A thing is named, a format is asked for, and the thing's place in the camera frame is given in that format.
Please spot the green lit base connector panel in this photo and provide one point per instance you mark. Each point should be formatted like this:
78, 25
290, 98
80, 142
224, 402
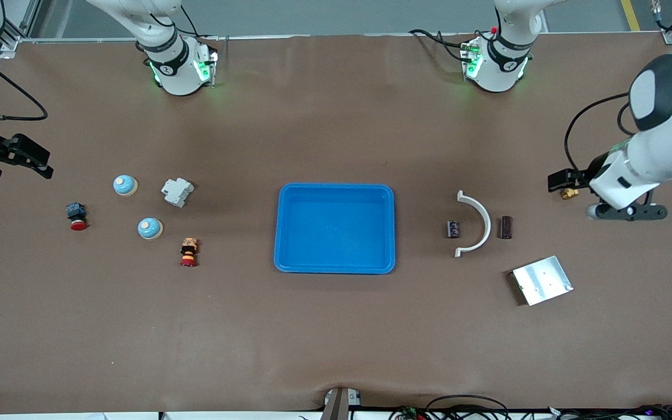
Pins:
205, 69
471, 58

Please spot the white circuit breaker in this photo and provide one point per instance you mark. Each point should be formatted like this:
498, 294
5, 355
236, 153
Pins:
177, 191

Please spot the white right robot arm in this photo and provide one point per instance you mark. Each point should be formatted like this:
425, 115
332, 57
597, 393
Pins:
172, 70

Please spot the emergency stop button orange body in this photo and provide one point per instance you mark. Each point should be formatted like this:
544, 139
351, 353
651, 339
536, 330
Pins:
189, 251

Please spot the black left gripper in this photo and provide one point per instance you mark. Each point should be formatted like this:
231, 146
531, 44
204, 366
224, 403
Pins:
591, 168

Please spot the blue plastic tray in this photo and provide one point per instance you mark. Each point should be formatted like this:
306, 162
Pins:
336, 233

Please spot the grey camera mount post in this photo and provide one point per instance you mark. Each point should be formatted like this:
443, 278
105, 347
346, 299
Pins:
336, 405

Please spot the blue desk bell cream button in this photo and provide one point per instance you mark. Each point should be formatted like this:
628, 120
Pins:
150, 228
125, 185

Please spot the red pushbutton black body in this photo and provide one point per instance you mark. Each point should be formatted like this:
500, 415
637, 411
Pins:
76, 213

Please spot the large dark brown capacitor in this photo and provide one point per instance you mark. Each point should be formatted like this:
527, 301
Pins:
506, 227

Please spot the white curved plastic bracket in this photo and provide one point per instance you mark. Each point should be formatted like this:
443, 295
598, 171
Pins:
486, 224

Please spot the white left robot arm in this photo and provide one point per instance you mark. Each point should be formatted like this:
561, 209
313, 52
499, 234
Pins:
662, 146

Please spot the silver metal plate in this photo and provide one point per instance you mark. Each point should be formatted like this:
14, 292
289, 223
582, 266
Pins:
543, 280

